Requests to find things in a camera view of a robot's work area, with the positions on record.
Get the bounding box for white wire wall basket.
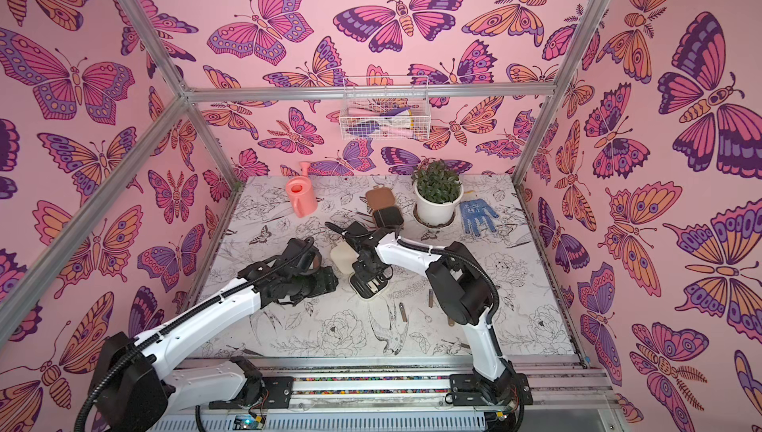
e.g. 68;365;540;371
337;75;432;141

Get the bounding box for dark brown clipper case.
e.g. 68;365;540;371
365;187;404;228

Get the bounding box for cream clipper case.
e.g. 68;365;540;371
331;241;389;300

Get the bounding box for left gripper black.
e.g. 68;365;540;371
289;265;341;302

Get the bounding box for pink watering can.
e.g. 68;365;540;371
285;161;318;219

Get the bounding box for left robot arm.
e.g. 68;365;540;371
73;237;339;431

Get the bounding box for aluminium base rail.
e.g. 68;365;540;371
153;356;629;431

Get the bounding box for white potted green plant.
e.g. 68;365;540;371
412;160;464;228

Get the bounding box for plant saucer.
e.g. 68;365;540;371
412;208;456;230

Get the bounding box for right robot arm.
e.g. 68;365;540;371
327;223;532;410

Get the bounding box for grey nail clipper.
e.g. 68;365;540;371
398;302;409;323

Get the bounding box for blue gardening glove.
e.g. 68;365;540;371
460;199;499;237

